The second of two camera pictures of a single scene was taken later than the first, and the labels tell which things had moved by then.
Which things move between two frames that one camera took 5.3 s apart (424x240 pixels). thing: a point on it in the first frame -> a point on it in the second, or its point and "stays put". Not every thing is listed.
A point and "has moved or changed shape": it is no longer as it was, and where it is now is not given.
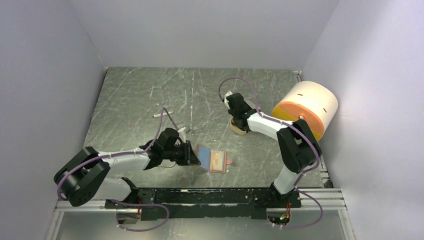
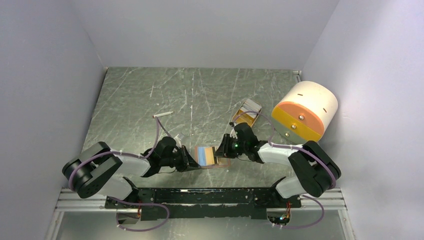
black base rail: (248, 203) stays put
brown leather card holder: (215, 161) has moved or changed shape
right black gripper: (249, 108) -> (224, 150)
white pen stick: (158, 115) stays put
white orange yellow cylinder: (316, 102) stays put
